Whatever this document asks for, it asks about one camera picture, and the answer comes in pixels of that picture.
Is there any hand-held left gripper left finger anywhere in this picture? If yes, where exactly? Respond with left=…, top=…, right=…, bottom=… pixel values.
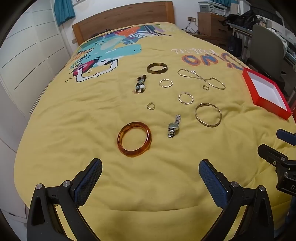
left=26, top=158, right=103, bottom=241

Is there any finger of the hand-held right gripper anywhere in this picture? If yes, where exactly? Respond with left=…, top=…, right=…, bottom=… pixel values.
left=258, top=144, right=296, bottom=172
left=277, top=129, right=296, bottom=146

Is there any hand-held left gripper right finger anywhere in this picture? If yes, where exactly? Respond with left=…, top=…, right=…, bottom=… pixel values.
left=199, top=159, right=274, bottom=241

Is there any red jewelry box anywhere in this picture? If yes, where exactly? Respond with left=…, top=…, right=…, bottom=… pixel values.
left=242, top=68, right=292, bottom=120

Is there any amber bangle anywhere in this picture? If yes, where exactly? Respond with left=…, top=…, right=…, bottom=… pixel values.
left=117, top=121, right=152, bottom=159

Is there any silver wristwatch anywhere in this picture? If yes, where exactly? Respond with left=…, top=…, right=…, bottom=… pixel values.
left=167, top=114, right=181, bottom=138

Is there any thin gold bangle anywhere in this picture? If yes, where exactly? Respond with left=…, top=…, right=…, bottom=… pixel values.
left=195, top=103, right=222, bottom=128

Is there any beaded bracelet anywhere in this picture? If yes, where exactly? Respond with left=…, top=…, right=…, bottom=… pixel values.
left=132, top=75, right=148, bottom=94

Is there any yellow printed blanket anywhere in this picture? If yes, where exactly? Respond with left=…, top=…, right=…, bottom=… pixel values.
left=14, top=22, right=296, bottom=241

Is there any grey office chair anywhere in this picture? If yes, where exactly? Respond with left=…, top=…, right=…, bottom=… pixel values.
left=251, top=24, right=289, bottom=77

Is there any blue hanging bag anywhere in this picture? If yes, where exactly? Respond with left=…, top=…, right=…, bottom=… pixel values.
left=228, top=36, right=242, bottom=56

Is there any desk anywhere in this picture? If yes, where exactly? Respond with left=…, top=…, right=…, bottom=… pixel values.
left=227, top=20, right=296, bottom=61

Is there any dark olive bangle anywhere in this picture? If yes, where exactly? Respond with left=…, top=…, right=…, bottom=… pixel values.
left=147, top=62, right=168, bottom=75

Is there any black bag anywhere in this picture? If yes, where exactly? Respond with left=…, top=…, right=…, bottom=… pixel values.
left=222, top=9, right=257, bottom=26

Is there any wooden dresser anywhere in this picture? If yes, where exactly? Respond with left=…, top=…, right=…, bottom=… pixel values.
left=197, top=11, right=232, bottom=47

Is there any white wardrobe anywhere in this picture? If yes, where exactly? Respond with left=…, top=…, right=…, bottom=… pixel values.
left=0, top=0, right=78, bottom=220

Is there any wooden headboard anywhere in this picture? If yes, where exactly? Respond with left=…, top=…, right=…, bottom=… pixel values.
left=72, top=1, right=176, bottom=45

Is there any teal curtain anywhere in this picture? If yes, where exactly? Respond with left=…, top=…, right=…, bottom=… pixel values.
left=54, top=0, right=76, bottom=26

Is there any gold chain necklace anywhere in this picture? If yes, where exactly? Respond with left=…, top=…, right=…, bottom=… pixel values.
left=177, top=69, right=226, bottom=90

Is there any tangle of cables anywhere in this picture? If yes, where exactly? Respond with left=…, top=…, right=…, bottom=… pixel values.
left=183, top=22, right=199, bottom=34

